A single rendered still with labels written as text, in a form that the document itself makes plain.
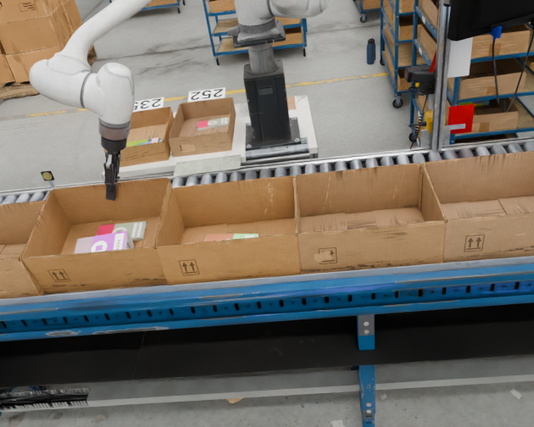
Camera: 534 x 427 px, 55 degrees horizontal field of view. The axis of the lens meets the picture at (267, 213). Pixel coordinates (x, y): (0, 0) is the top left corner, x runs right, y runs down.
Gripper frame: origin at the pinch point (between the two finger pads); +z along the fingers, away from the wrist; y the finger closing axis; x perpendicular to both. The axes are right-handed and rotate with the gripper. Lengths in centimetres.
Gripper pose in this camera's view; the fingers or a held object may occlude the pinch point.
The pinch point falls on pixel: (111, 189)
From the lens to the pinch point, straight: 172.9
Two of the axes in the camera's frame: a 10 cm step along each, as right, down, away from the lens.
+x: -9.8, -1.8, -1.1
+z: -2.1, 7.8, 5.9
